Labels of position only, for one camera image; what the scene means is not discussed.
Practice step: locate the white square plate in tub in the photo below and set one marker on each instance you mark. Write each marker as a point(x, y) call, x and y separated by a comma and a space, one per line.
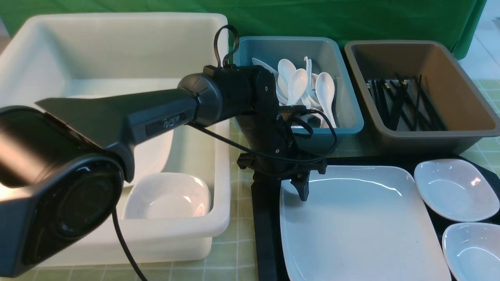
point(156, 152)

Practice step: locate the white spoon in bin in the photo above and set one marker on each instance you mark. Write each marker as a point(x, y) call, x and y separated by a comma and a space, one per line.
point(285, 70)
point(325, 92)

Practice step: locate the black chopsticks bundle in bin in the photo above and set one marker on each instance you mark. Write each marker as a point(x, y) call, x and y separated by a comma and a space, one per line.
point(395, 102)

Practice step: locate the white bowl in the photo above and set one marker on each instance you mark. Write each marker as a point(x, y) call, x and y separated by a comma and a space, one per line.
point(168, 196)
point(472, 251)
point(455, 190)

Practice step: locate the green backdrop cloth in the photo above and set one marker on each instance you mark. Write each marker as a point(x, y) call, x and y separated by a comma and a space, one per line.
point(449, 22)

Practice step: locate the green checked tablecloth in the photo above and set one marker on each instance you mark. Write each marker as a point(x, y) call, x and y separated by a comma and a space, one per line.
point(232, 256)

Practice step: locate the white spoon centre in bin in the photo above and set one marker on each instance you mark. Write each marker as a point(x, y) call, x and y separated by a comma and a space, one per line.
point(285, 70)

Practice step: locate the large white square plate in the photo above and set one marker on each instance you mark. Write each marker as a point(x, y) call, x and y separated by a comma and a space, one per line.
point(359, 223)

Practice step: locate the teal plastic bin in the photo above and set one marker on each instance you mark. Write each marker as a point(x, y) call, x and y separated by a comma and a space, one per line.
point(325, 56)

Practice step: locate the black chopstick pair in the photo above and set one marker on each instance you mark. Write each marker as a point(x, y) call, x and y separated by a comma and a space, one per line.
point(419, 118)

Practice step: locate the large white plastic tub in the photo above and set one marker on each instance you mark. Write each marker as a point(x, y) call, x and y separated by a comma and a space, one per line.
point(52, 50)

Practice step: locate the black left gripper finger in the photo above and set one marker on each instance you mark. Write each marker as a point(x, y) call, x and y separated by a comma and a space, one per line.
point(301, 184)

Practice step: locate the brown plastic bin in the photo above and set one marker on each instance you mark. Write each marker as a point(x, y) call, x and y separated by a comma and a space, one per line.
point(465, 111)

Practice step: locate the black serving tray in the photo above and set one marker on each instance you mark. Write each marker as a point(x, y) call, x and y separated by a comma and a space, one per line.
point(266, 209)

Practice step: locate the white ceramic soup spoon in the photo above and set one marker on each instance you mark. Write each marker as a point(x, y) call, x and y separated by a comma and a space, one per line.
point(296, 86)

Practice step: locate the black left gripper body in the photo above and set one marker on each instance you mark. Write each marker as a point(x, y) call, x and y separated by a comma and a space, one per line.
point(274, 151)

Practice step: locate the white spoon right in bin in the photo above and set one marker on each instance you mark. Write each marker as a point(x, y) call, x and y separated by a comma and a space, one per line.
point(325, 92)

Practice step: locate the white bowl in tub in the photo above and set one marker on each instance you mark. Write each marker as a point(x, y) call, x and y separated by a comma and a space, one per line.
point(168, 196)

